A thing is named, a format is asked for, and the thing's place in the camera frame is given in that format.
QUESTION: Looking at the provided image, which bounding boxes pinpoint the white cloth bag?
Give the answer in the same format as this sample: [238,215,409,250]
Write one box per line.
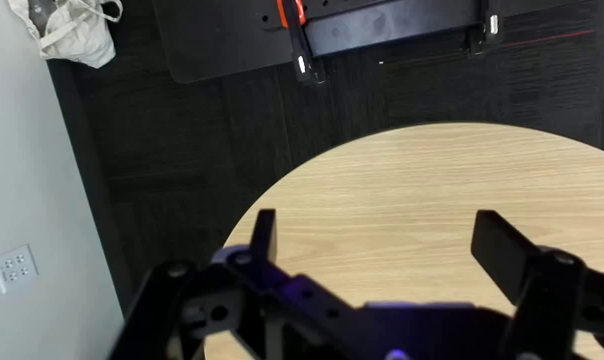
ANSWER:
[7,0,124,70]

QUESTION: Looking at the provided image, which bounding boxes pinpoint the white wall socket plate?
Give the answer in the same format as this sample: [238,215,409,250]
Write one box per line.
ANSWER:
[0,243,39,295]

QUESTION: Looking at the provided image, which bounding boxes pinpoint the orange clamp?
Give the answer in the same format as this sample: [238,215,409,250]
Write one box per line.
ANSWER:
[276,0,307,29]

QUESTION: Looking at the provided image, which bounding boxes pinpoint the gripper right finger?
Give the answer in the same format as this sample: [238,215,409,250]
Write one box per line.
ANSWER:
[470,209,604,360]

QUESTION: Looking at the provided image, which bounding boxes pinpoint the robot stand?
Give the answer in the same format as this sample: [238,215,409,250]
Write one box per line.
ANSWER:
[152,0,508,86]

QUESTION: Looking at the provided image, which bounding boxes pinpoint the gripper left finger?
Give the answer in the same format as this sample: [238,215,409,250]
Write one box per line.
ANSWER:
[107,209,364,360]

